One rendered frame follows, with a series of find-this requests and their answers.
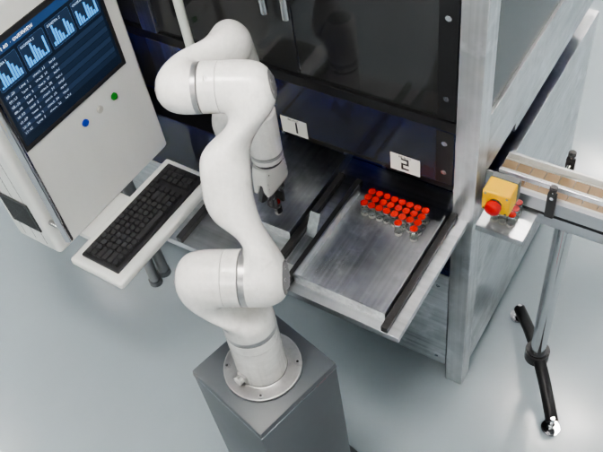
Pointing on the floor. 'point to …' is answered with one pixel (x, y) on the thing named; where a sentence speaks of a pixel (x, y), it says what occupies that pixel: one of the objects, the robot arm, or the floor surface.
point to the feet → (538, 372)
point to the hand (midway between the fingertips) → (275, 198)
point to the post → (470, 169)
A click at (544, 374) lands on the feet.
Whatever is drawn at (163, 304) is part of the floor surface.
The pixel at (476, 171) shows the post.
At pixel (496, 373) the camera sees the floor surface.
